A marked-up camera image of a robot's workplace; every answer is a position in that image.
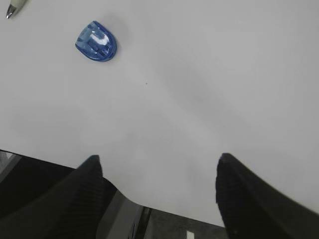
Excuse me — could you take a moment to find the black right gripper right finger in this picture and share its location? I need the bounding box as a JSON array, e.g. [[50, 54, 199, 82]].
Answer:
[[215, 153, 319, 239]]

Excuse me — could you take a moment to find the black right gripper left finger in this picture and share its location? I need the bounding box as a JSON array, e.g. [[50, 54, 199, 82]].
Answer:
[[0, 155, 104, 239]]

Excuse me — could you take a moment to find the blue pencil sharpener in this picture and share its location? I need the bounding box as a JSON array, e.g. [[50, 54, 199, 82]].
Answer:
[[75, 21, 117, 62]]

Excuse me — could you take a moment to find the beige grip white pen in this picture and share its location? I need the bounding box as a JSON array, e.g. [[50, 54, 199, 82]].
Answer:
[[6, 0, 27, 19]]

